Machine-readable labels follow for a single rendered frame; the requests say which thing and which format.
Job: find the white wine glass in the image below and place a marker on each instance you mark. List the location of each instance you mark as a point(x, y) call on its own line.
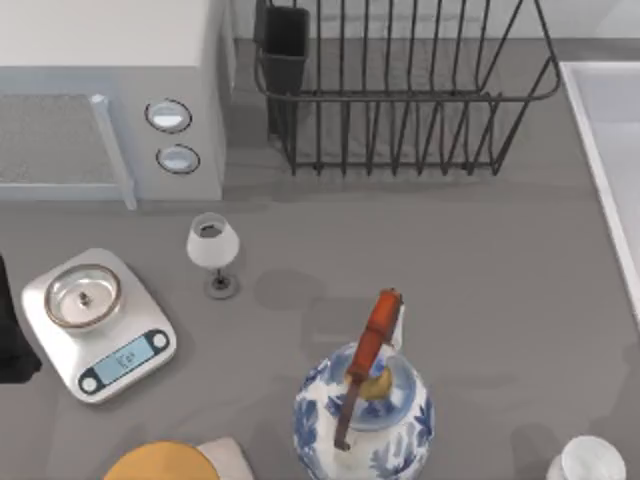
point(212, 245)

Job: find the round microwave knob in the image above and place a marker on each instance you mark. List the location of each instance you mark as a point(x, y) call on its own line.
point(177, 159)
point(168, 116)

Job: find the pale microwave oven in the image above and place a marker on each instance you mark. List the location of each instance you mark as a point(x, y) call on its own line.
point(210, 100)

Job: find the blue and white teapot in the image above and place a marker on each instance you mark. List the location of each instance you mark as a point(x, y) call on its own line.
point(360, 420)

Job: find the black cutlery holder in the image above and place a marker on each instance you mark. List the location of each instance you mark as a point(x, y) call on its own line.
point(282, 50)

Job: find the beige cloth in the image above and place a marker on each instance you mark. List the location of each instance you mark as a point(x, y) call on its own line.
point(230, 457)

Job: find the silver kitchen scale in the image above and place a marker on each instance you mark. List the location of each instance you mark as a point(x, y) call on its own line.
point(100, 325)

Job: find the yellow round plate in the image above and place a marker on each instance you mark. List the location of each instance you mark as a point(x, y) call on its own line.
point(160, 462)

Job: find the microwave oven door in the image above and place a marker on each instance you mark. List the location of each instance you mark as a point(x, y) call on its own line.
point(50, 140)

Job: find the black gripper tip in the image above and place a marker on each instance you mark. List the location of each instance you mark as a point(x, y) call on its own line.
point(10, 340)

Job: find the white cup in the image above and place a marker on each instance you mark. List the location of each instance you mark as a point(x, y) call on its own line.
point(587, 460)

